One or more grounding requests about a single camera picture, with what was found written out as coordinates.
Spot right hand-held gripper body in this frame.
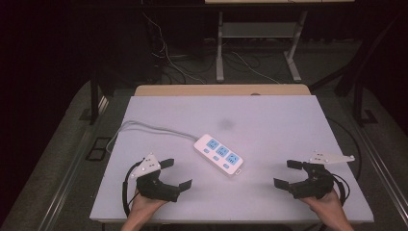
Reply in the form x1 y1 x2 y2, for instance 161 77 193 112
288 151 356 200

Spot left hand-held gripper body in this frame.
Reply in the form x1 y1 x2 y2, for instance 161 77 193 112
129 153 181 203

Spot white power strip blue sockets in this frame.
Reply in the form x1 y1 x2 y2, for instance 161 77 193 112
192 133 244 178

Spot person's left hand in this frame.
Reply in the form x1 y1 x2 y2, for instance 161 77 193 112
128 189 168 223

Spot person's right hand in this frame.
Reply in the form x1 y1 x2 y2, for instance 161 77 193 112
299 189 344 223

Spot black floor socket box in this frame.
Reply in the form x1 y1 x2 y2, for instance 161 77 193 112
85 137 113 162

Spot black metal stand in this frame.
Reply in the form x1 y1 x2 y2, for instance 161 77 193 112
79 62 101 126
351 61 379 127

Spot dark computer case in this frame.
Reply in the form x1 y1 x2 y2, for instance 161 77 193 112
95 13 163 90

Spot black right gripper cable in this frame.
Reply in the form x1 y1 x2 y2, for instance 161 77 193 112
331 172 352 207

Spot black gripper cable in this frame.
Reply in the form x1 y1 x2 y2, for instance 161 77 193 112
121 160 144 218
331 172 352 207

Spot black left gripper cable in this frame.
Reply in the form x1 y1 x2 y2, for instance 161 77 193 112
121 160 144 218

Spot grey power strip cable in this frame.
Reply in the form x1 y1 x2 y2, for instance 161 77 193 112
105 119 200 154

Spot black floor cable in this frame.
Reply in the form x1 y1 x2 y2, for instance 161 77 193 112
326 116 364 174

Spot metal floor rail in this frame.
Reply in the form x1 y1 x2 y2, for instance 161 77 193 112
38 95 111 231
355 124 408 223

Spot white floor cable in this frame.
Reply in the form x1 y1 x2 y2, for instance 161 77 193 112
230 51 281 85
141 12 207 86

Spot white metal desk frame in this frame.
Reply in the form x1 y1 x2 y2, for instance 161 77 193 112
215 9 309 84

